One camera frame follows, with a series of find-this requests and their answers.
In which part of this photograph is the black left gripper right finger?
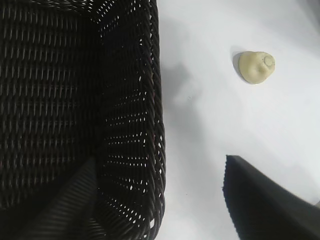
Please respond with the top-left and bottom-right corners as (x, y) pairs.
(224, 154), (320, 240)

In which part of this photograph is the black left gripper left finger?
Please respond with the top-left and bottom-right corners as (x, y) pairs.
(22, 155), (101, 240)

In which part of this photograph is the pale yellow egg yolk pastry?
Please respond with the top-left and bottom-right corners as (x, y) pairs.
(237, 50), (276, 85)

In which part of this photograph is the dark brown wicker basket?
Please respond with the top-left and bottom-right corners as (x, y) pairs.
(0, 0), (166, 240)

